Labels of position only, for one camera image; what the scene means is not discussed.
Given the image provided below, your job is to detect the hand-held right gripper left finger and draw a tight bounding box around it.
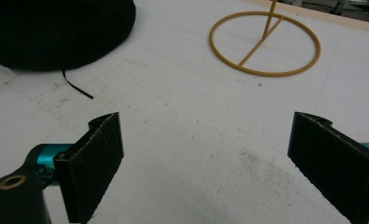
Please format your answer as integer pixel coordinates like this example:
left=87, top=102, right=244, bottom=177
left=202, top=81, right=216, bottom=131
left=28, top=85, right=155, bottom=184
left=53, top=112, right=125, bottom=224

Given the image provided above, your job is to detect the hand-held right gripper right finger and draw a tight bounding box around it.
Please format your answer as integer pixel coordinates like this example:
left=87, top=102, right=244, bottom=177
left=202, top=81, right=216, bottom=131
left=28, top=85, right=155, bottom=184
left=287, top=111, right=369, bottom=224

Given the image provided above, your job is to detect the gold metal hat stand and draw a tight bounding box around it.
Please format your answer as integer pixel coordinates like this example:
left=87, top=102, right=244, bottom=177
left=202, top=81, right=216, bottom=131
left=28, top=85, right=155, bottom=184
left=208, top=0, right=322, bottom=78

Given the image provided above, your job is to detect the black beret hat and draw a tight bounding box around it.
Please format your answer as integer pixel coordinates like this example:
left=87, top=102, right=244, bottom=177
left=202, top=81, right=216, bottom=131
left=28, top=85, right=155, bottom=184
left=0, top=0, right=137, bottom=100

